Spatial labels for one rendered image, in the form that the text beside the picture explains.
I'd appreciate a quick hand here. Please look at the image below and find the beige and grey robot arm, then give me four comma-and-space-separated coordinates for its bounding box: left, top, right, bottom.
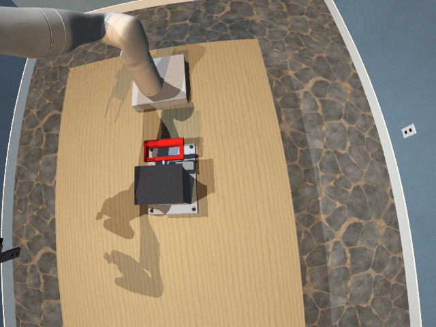
0, 6, 163, 97

